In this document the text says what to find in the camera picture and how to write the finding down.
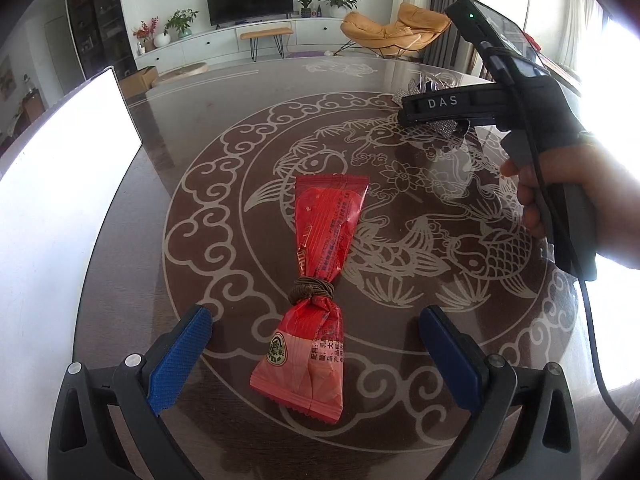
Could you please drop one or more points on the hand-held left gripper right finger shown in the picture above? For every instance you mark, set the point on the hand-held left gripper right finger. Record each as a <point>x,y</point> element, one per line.
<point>447,360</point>

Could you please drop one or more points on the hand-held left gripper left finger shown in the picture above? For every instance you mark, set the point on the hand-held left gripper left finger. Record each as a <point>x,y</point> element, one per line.
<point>180,360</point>

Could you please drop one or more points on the red snack packet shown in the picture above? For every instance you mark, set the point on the red snack packet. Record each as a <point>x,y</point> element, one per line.
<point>325,225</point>

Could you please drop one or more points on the white storage box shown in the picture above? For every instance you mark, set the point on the white storage box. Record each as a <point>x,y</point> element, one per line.
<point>65,185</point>

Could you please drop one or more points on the dark patterned desktop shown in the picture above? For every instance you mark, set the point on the dark patterned desktop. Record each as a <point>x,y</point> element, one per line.
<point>150,125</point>

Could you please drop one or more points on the person's right hand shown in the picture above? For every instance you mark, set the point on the person's right hand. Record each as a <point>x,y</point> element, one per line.
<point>615,185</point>

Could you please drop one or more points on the orange lounge chair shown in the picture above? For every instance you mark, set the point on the orange lounge chair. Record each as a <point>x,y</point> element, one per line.
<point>390,27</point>

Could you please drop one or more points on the large leafy potted plant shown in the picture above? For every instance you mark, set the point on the large leafy potted plant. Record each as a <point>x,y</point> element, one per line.
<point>339,1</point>

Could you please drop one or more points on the small potted plant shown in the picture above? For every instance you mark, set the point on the small potted plant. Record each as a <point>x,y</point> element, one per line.
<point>305,6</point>

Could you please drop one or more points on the wooden bench with metal legs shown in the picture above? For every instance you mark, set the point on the wooden bench with metal legs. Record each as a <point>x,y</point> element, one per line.
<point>265,33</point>

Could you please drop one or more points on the cardboard box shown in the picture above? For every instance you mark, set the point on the cardboard box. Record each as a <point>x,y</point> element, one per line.
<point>140,81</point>

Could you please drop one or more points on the round flat scratcher pad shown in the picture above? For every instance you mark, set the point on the round flat scratcher pad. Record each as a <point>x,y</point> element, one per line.
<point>181,71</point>

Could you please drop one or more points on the wooden desk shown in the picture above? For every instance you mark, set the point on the wooden desk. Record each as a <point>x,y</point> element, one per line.
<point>20,110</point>

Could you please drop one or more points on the white television cabinet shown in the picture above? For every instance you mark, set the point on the white television cabinet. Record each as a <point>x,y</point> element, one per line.
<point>215,42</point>

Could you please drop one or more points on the round white vase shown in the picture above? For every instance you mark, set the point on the round white vase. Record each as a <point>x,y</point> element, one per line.
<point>161,41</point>

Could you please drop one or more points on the red flowers in vase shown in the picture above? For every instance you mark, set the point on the red flowers in vase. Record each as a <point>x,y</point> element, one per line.
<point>145,35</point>

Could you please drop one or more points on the green potted plant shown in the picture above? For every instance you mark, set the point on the green potted plant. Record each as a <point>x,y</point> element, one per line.
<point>181,22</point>

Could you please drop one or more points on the dark display shelf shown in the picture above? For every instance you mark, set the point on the dark display shelf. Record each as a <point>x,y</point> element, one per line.
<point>100,15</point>

